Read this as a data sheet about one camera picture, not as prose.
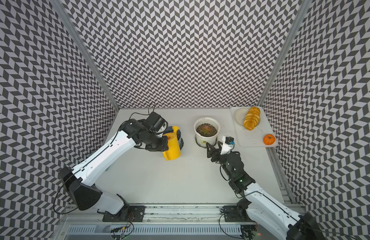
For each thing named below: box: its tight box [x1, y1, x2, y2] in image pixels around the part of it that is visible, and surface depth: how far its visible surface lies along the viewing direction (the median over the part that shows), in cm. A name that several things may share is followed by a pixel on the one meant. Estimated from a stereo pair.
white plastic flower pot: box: [193, 117, 221, 148], surface depth 96 cm
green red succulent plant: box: [201, 125, 212, 135], surface depth 96 cm
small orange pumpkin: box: [263, 134, 276, 146], surface depth 96 cm
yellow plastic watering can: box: [162, 126, 181, 161], surface depth 77 cm
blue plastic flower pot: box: [162, 126, 181, 158], surface depth 77 cm
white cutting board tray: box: [230, 106, 279, 147], surface depth 107 cm
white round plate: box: [233, 107, 251, 128], surface depth 114 cm
